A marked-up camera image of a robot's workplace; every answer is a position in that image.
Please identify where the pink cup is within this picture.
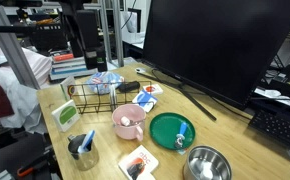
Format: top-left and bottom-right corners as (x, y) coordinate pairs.
(111, 103), (147, 142)

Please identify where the silver steel cup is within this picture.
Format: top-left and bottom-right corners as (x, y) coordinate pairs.
(67, 133), (100, 172)

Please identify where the small white orange box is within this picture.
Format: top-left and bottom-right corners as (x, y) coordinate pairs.
(142, 83), (164, 96)

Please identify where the black case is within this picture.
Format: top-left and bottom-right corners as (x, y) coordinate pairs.
(117, 80), (141, 94)

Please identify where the metal spoon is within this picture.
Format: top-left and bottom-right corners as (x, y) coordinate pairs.
(128, 117), (145, 128)

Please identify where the white spoon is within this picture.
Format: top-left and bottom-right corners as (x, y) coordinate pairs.
(119, 115), (132, 127)

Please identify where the blue snack bag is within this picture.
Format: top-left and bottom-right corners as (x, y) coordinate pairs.
(84, 71), (125, 95)

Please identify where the green plate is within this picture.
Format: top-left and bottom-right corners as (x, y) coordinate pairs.
(149, 112), (196, 151)

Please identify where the black monitor stand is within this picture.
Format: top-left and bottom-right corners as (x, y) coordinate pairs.
(136, 68), (218, 122)

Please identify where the orange white card front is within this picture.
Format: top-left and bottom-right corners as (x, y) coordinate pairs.
(118, 144), (160, 180)

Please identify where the blue white utensil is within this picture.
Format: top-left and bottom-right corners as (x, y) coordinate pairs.
(77, 129), (96, 154)

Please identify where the stack of books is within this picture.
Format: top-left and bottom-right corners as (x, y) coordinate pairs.
(48, 53), (99, 82)

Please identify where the green white box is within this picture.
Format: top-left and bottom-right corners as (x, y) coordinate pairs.
(51, 99), (81, 133)

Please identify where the black computer monitor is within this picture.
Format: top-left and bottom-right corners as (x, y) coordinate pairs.
(141, 0), (290, 109)

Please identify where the steel bowl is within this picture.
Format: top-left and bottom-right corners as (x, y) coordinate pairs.
(182, 145), (233, 180)

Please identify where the white cloth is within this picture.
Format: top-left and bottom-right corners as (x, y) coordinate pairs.
(0, 34), (53, 134)

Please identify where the black keyboard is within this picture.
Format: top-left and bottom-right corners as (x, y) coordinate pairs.
(248, 109), (290, 153)

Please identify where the black wire rack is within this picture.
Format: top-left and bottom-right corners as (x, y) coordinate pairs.
(70, 79), (153, 115)

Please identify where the blue handled metal tool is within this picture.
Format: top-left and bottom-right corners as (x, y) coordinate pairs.
(174, 121), (189, 149)

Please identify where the upright aluminium post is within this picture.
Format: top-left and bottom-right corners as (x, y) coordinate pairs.
(99, 0), (113, 64)
(111, 0), (125, 68)

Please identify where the white box coloured ring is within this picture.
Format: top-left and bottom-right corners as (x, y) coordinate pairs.
(59, 75), (78, 102)

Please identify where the slanted grey aluminium post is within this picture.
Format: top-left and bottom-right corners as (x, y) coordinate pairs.
(0, 0), (41, 90)

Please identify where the orange handled tool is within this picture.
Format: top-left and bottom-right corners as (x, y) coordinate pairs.
(16, 159), (49, 178)

